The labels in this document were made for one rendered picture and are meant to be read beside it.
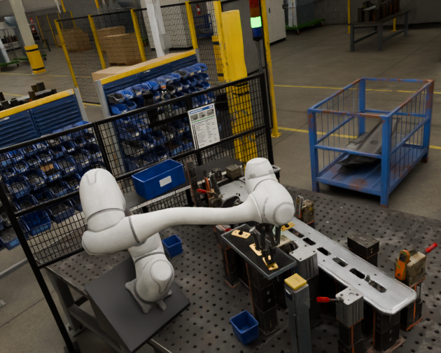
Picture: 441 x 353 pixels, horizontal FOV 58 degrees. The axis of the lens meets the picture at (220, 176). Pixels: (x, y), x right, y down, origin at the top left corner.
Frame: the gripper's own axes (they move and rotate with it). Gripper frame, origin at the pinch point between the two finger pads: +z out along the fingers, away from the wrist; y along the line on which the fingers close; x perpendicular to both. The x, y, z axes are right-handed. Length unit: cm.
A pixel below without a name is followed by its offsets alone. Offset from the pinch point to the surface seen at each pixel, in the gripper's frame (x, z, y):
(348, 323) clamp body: -22.6, 24.0, 21.2
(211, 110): 145, -20, 13
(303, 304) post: -16.7, 13.4, 6.0
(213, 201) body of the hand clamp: 80, 15, -6
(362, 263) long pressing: 1.5, 20.1, 41.8
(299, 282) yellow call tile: -15.1, 4.1, 6.0
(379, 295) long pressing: -17.7, 20.1, 37.5
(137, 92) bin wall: 300, -10, -31
